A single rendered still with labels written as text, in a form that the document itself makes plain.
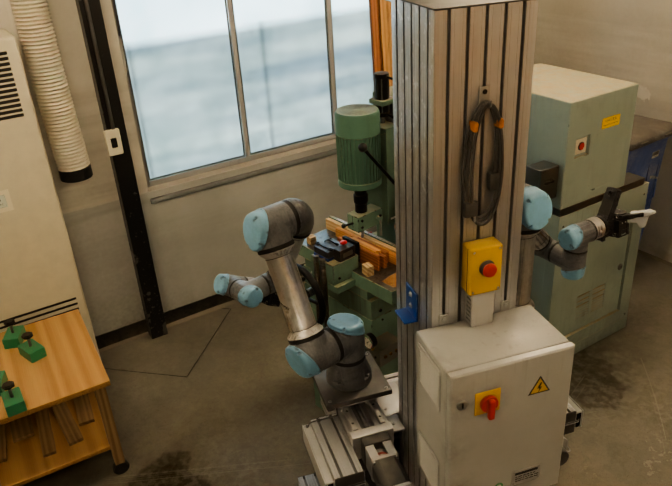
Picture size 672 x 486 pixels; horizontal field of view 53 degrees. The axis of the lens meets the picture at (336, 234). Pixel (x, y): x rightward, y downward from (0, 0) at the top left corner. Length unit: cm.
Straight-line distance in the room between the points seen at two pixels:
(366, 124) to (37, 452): 198
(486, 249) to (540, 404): 43
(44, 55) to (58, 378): 141
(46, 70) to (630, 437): 309
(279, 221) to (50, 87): 165
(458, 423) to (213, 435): 184
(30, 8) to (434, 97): 217
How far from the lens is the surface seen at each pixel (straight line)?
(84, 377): 304
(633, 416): 354
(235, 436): 335
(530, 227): 202
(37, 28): 333
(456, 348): 173
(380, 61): 418
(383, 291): 260
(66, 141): 344
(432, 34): 151
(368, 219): 279
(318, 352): 207
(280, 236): 200
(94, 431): 331
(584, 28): 486
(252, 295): 232
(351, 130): 258
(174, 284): 409
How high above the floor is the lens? 226
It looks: 27 degrees down
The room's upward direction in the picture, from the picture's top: 4 degrees counter-clockwise
